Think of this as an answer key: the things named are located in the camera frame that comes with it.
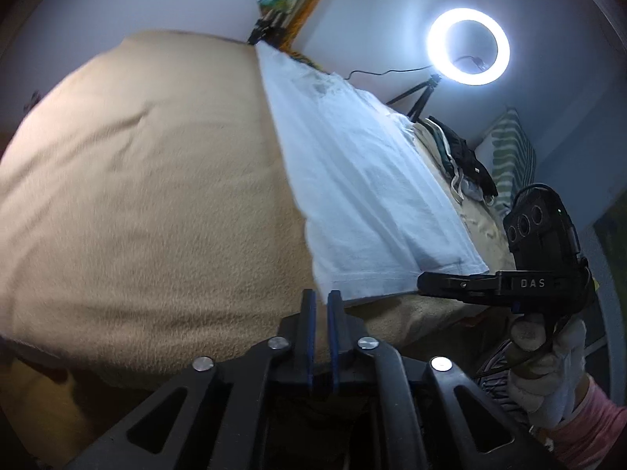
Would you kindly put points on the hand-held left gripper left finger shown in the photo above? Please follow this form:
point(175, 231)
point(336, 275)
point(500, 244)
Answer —
point(308, 333)

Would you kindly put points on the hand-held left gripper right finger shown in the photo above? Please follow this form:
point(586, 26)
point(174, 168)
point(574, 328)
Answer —
point(334, 333)

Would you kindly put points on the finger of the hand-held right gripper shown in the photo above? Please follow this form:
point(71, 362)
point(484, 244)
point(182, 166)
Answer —
point(455, 286)

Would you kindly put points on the white t-shirt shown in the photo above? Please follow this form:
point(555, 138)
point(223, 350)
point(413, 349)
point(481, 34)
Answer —
point(352, 181)

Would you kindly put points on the person's right forearm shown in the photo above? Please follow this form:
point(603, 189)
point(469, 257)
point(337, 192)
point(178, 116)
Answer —
point(592, 426)

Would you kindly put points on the person's right hand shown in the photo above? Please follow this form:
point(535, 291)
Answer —
point(553, 377)

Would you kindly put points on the green striped pillow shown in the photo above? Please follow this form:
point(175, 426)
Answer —
point(512, 156)

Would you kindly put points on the black white patterned cloth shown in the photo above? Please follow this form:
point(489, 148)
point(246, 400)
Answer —
point(490, 377)

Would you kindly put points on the black garment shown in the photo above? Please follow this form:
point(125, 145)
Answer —
point(465, 154)

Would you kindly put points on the beige fleece blanket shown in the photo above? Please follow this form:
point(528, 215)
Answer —
point(147, 205)

